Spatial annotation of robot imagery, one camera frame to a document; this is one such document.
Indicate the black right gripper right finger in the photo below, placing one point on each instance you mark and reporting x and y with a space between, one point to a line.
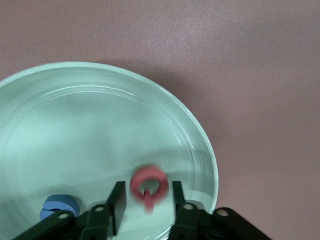
186 220

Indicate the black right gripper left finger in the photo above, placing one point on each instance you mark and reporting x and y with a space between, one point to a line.
100 220

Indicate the blue uppercase letter G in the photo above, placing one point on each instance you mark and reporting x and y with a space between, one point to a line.
60 202

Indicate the red uppercase letter Q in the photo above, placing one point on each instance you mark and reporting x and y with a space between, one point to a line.
136 185

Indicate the light green plate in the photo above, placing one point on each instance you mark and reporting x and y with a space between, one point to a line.
75 137

